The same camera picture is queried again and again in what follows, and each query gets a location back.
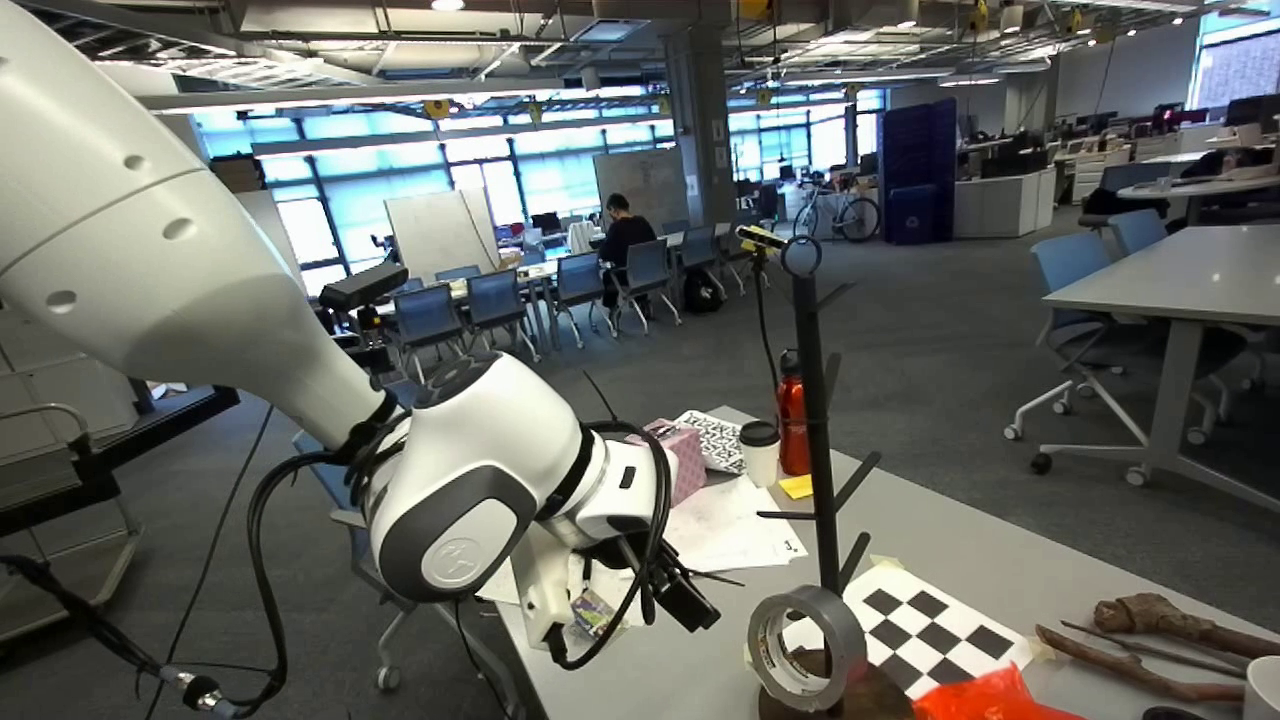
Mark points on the white cup black lid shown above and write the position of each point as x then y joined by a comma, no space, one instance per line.
762,454

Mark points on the orange plastic bag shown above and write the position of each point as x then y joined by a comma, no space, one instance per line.
994,696

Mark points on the blue office chair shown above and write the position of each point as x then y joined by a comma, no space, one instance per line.
1075,266
1136,231

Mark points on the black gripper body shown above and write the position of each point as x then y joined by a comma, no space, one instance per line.
628,565

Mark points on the black camera on gooseneck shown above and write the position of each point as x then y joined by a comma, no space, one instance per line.
762,238

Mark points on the pink tissue box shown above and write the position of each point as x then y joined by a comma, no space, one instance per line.
686,462

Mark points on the gray office table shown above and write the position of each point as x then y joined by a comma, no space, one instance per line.
1200,272

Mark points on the white paper cup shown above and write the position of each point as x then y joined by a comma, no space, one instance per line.
1267,690

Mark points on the white paper stack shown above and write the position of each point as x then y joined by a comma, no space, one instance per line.
734,525

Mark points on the black white checkerboard sheet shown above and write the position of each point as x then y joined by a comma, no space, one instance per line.
935,624

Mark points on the yellow sticky notes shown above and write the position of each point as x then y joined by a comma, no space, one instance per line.
795,490

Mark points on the bicycle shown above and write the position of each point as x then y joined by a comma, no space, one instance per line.
845,209

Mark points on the gray tape roll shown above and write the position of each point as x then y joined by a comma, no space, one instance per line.
845,643

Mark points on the red water bottle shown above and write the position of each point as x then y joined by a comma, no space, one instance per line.
795,423

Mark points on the black peg stand wooden base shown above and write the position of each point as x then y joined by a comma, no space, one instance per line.
816,464

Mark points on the black stereo camera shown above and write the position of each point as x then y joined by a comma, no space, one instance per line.
363,285

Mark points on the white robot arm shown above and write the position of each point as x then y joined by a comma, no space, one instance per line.
120,224

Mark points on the blue cabinet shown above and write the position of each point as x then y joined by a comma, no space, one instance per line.
917,165

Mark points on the person in black clothes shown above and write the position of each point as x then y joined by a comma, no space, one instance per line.
621,232

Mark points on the printed marker tag sheet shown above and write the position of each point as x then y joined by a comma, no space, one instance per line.
720,440

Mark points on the white cabinet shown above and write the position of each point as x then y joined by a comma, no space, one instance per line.
1003,200

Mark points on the small colourful card box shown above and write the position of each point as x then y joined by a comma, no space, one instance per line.
591,612

